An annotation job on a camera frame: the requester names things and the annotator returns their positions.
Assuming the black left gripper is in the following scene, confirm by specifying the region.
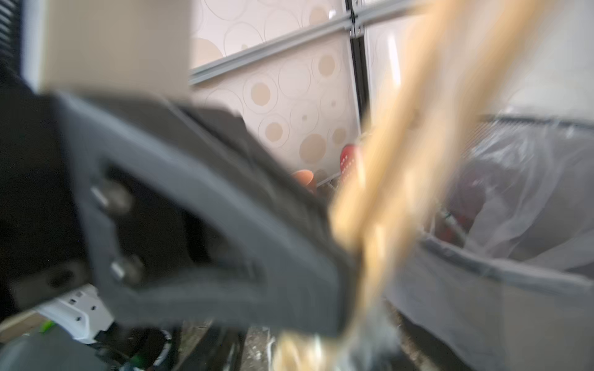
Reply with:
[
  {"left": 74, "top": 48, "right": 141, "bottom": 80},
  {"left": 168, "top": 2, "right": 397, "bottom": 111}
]
[{"left": 1, "top": 66, "right": 91, "bottom": 319}]

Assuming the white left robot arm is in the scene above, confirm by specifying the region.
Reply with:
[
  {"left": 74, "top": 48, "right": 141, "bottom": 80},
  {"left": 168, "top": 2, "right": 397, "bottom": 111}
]
[{"left": 1, "top": 67, "right": 359, "bottom": 369}]

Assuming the orange ceramic mug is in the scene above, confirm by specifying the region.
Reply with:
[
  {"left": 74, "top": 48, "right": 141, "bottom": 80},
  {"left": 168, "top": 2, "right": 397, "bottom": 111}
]
[{"left": 292, "top": 169, "right": 316, "bottom": 193}]

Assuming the black corner frame post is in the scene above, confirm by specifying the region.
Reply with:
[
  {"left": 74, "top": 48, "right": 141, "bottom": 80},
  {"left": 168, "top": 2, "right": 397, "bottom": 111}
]
[{"left": 344, "top": 0, "right": 370, "bottom": 127}]

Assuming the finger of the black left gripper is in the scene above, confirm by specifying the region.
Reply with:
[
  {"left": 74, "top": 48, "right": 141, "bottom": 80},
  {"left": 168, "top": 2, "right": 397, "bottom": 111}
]
[{"left": 56, "top": 93, "right": 359, "bottom": 336}]

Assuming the red polka dot toaster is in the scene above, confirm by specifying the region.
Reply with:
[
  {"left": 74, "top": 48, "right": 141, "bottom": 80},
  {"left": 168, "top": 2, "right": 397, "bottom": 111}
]
[{"left": 340, "top": 144, "right": 360, "bottom": 182}]

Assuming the silver aluminium frame rail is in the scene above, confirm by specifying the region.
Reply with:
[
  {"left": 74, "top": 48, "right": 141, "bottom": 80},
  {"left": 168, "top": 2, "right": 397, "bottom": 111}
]
[{"left": 189, "top": 1, "right": 426, "bottom": 86}]

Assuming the wooden disposable chopsticks pair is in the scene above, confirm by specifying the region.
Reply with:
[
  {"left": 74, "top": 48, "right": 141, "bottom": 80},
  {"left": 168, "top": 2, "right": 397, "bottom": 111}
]
[{"left": 272, "top": 1, "right": 552, "bottom": 370}]

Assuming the clear plastic bin liner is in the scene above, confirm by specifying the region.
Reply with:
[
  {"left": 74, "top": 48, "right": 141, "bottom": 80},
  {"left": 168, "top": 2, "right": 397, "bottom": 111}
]
[{"left": 387, "top": 115, "right": 593, "bottom": 370}]

